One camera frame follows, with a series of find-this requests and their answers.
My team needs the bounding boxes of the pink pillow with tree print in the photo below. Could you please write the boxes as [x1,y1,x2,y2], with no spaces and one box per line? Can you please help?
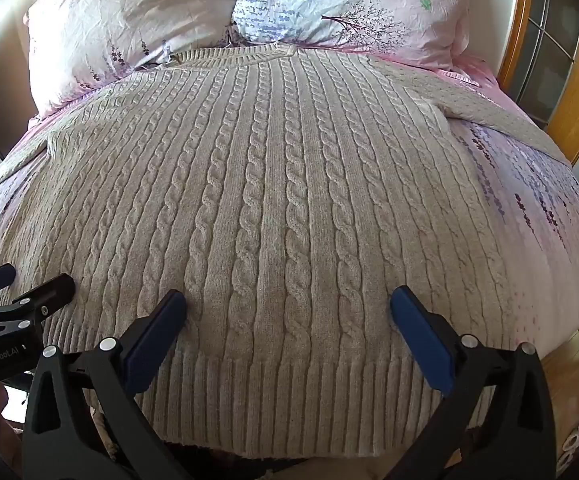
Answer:
[230,0,476,72]

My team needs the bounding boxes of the pink lavender print bed sheet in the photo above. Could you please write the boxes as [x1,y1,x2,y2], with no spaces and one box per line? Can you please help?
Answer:
[0,52,579,361]

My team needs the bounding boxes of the wooden door with glass panes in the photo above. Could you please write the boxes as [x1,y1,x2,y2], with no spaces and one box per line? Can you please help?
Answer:
[498,0,579,166]

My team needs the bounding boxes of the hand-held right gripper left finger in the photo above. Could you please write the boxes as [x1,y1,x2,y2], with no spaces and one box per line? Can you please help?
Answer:
[21,289,190,480]

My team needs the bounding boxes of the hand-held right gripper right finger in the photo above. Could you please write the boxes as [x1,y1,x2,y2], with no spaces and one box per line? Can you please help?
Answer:
[389,285,556,480]

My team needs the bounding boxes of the pale pink crinkled pillow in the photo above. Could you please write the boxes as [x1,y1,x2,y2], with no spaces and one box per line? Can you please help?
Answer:
[22,0,250,117]

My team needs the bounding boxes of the beige cable knit sweater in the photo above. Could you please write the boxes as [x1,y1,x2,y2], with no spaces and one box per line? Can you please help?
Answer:
[0,44,577,461]

